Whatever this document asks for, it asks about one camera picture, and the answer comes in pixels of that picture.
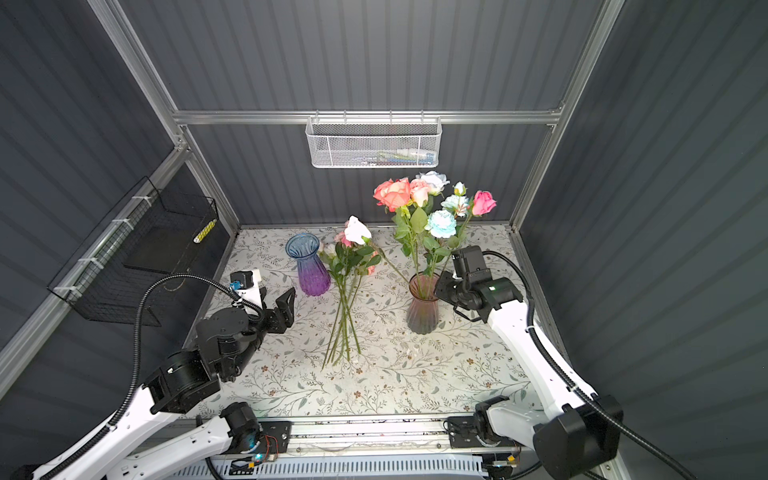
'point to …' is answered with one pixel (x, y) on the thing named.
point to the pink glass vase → (423, 312)
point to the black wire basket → (152, 234)
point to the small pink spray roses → (349, 264)
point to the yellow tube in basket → (204, 231)
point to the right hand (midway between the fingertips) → (442, 288)
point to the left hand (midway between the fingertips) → (282, 292)
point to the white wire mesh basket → (374, 142)
